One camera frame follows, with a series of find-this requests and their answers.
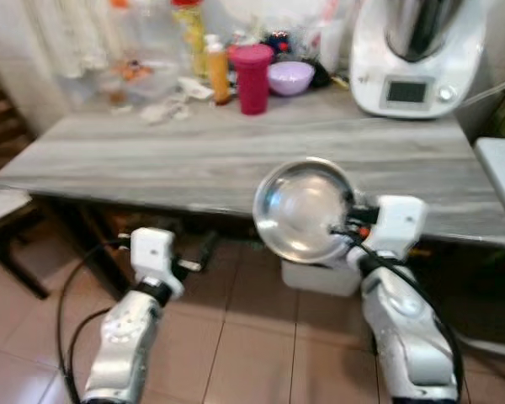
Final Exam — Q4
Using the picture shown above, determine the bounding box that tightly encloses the orange bottle white cap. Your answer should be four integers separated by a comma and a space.
205, 34, 231, 106

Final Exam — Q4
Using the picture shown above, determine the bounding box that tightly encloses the clear plastic container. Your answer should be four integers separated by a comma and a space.
97, 59, 190, 106

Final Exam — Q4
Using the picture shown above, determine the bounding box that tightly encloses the crumpled white paper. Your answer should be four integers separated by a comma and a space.
139, 77, 215, 125

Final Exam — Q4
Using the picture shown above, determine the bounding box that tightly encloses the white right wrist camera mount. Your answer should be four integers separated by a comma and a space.
366, 195, 428, 260

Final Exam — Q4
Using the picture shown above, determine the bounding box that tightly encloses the dark blue jar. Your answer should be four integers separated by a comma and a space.
261, 29, 297, 61

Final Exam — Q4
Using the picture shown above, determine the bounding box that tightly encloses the white kitchen food processor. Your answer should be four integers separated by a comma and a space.
349, 0, 489, 119

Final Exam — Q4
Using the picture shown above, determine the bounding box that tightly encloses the white plastic bag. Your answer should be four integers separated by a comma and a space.
299, 8, 359, 77

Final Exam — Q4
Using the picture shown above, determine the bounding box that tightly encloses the magenta plastic tumbler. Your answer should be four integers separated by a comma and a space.
228, 44, 274, 116

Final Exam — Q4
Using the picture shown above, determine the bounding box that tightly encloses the purple plastic bowl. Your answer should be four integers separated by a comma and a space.
267, 61, 316, 97

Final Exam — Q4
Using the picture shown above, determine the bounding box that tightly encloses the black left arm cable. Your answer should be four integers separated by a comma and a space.
56, 238, 136, 404

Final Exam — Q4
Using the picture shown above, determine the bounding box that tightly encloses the round stainless steel bowl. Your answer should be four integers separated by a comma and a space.
252, 157, 360, 264

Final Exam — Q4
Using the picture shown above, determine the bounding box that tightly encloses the white hanging cloth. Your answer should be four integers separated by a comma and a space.
25, 0, 123, 78

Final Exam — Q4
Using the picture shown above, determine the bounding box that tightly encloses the yellow bottle red cap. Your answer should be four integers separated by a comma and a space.
170, 0, 207, 81

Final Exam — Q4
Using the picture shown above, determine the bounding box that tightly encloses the white plastic box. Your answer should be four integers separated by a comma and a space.
280, 259, 363, 297

